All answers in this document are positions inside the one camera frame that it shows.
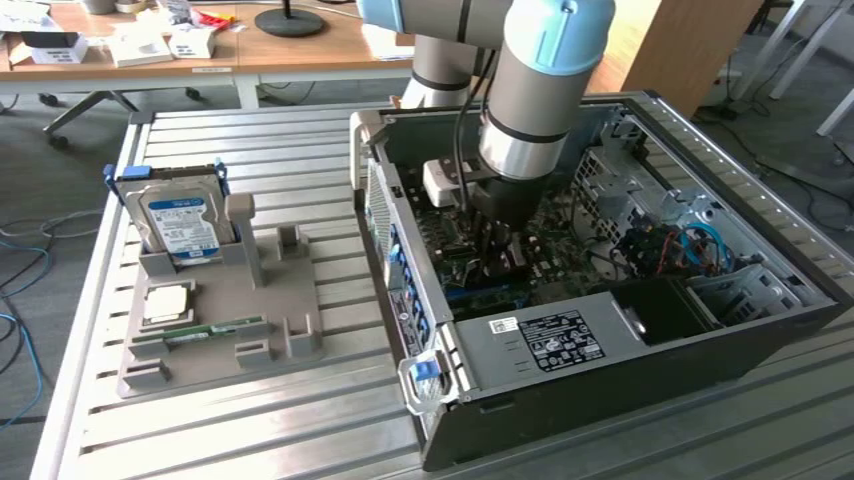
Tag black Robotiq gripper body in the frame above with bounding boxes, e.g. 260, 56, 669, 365
471, 173, 551, 234

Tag long expansion slot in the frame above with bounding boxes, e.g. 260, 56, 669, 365
444, 280, 522, 302

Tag green motherboard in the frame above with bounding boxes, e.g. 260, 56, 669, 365
412, 184, 619, 321

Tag perforated metal drive cage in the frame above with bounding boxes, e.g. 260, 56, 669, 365
566, 144, 669, 236

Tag grey power supply unit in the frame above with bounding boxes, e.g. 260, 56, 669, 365
452, 292, 650, 392

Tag black open PC case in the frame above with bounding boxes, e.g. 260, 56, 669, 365
350, 89, 850, 472

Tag white paper stack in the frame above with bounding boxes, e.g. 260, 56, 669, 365
359, 27, 416, 62

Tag metal disk bay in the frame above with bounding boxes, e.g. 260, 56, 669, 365
686, 263, 806, 326

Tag wooden desk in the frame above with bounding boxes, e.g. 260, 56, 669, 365
0, 0, 606, 149

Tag wooden cabinet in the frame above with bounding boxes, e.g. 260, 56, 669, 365
586, 0, 766, 119

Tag grey parts rack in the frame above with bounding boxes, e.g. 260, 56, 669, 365
116, 192, 328, 401

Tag black round lamp base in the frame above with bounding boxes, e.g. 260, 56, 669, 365
254, 0, 328, 39

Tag green RAM stick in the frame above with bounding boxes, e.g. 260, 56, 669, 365
131, 314, 266, 346

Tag hard disk in blue caddy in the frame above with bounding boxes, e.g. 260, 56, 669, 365
99, 158, 234, 266

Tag silver CPU chip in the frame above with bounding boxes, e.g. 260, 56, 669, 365
140, 287, 192, 325

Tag white printed carton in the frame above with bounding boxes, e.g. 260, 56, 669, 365
166, 22, 220, 60

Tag red plastic pieces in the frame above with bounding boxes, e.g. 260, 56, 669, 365
198, 10, 240, 30

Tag open white box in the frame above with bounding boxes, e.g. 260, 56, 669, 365
106, 33, 176, 69

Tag white labelled box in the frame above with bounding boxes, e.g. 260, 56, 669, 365
29, 34, 92, 65

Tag printed paper sheet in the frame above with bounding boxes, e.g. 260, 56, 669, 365
0, 9, 55, 34

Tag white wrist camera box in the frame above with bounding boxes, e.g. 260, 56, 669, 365
420, 158, 497, 209

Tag black camera cable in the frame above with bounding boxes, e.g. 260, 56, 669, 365
451, 47, 501, 207

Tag red wire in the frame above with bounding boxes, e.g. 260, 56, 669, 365
657, 229, 693, 276

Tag blue data wire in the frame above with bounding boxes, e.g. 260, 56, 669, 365
679, 222, 737, 275

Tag white desk frame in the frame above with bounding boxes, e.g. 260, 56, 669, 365
766, 0, 854, 101

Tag grey floor cable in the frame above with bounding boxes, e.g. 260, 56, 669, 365
0, 209, 102, 240

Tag blue floor cable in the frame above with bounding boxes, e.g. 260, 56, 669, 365
0, 239, 52, 431

